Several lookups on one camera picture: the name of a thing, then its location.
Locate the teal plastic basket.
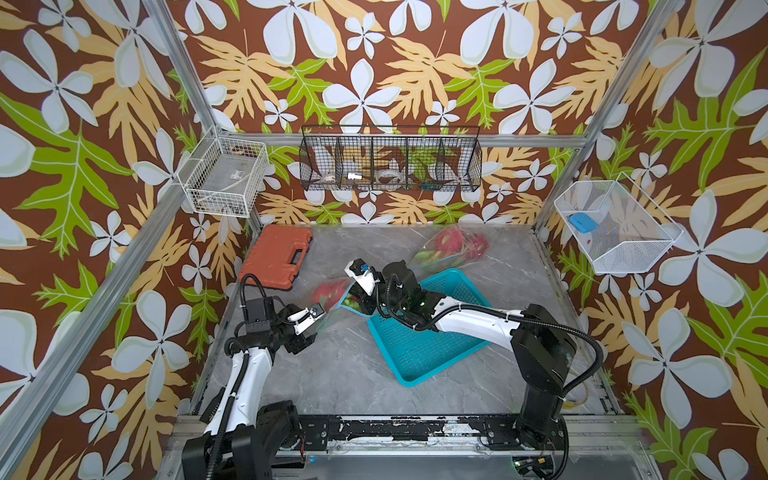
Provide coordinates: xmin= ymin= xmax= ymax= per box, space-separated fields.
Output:
xmin=367 ymin=269 xmax=522 ymax=387

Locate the blue object in basket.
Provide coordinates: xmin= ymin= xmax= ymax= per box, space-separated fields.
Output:
xmin=568 ymin=212 xmax=599 ymax=234

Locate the red plastic tool case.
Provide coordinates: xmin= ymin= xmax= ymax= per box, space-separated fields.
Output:
xmin=239 ymin=225 xmax=313 ymax=291

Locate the black wire basket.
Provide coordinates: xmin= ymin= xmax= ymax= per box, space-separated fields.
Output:
xmin=298 ymin=124 xmax=483 ymax=192

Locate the yellow tape roll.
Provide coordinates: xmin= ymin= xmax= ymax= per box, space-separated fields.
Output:
xmin=562 ymin=378 xmax=597 ymax=414

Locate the dragon fruit bag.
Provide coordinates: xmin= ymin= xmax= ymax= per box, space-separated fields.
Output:
xmin=310 ymin=278 xmax=353 ymax=313
xmin=463 ymin=232 xmax=490 ymax=262
xmin=411 ymin=227 xmax=465 ymax=271

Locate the white wire basket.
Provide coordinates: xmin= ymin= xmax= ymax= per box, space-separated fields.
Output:
xmin=554 ymin=179 xmax=683 ymax=276
xmin=179 ymin=132 xmax=270 ymax=218

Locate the black mounting base rail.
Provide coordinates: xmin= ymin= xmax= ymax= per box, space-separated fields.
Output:
xmin=299 ymin=414 xmax=567 ymax=451

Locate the zip-top bag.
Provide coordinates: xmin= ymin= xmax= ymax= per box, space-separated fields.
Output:
xmin=408 ymin=226 xmax=490 ymax=275
xmin=309 ymin=277 xmax=377 ymax=335

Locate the white wire basket left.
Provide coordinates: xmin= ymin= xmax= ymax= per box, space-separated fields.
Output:
xmin=179 ymin=132 xmax=270 ymax=218

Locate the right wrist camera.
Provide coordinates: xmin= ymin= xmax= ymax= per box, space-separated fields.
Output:
xmin=346 ymin=259 xmax=380 ymax=297

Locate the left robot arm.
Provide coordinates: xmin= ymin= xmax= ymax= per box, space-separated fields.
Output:
xmin=181 ymin=274 xmax=325 ymax=479

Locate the white wire basket right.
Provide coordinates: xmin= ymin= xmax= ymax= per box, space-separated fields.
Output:
xmin=554 ymin=179 xmax=683 ymax=276

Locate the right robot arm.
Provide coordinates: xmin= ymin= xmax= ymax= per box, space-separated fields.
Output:
xmin=345 ymin=259 xmax=604 ymax=449

